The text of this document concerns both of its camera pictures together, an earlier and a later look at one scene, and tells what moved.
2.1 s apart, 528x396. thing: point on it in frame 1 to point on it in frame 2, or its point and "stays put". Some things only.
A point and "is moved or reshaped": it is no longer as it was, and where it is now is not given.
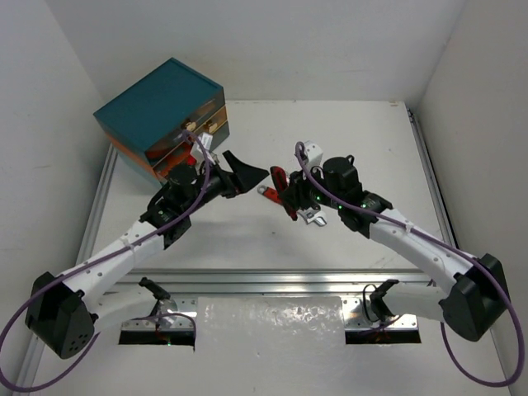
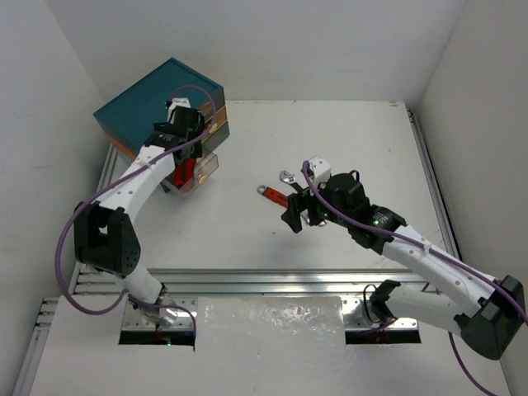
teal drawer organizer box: (146, 122) stays put
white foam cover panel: (273, 323) stays put
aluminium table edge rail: (277, 281) stays put
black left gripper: (228, 184) to (191, 149)
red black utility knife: (280, 178) is moved or reshaped
